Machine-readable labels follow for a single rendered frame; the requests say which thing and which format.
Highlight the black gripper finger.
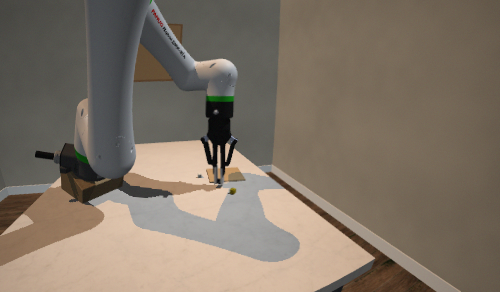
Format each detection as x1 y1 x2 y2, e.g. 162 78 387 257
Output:
220 136 238 185
200 135 218 184

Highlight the brown square mat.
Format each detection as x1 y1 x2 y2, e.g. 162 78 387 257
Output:
206 167 246 183

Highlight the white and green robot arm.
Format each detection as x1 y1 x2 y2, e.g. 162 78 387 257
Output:
35 0 237 181

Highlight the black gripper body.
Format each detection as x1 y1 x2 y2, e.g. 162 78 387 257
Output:
207 118 232 145

